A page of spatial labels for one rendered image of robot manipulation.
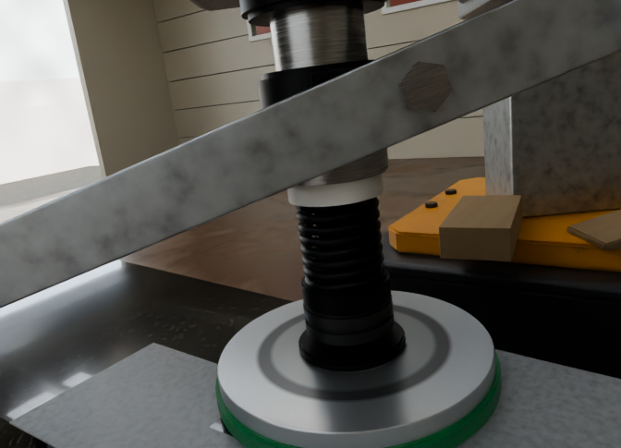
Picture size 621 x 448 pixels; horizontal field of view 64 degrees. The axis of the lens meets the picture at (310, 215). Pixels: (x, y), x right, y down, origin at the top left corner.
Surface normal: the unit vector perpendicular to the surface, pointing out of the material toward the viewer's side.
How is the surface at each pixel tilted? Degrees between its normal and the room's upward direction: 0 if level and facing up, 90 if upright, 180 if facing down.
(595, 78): 90
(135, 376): 0
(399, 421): 0
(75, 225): 90
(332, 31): 90
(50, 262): 90
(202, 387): 0
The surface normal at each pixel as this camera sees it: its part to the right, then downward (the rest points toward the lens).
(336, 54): 0.28, 0.20
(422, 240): -0.56, 0.26
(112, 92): 0.83, 0.04
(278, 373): -0.12, -0.96
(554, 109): -0.07, 0.25
